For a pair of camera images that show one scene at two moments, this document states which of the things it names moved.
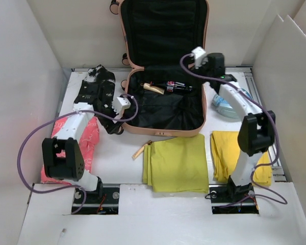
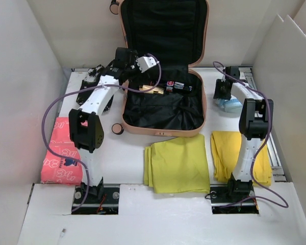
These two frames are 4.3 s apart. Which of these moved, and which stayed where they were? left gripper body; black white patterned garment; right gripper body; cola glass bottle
Moved: right gripper body; left gripper body
Stayed: black white patterned garment; cola glass bottle
